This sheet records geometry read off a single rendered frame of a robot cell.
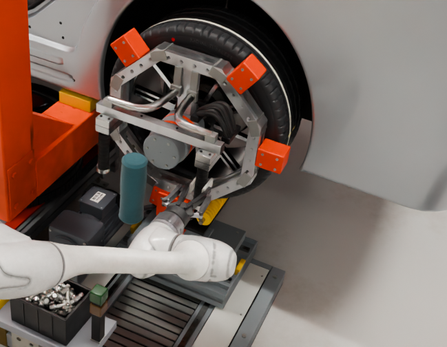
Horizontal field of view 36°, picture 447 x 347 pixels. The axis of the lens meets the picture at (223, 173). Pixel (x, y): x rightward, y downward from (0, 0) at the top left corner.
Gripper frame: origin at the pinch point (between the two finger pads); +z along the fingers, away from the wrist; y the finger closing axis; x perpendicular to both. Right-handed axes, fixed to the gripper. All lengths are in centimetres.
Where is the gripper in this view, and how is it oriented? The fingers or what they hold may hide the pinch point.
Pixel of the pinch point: (200, 184)
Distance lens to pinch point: 207.7
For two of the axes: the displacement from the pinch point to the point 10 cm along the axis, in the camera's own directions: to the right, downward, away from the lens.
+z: 3.9, -5.1, 7.7
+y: 9.1, 3.3, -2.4
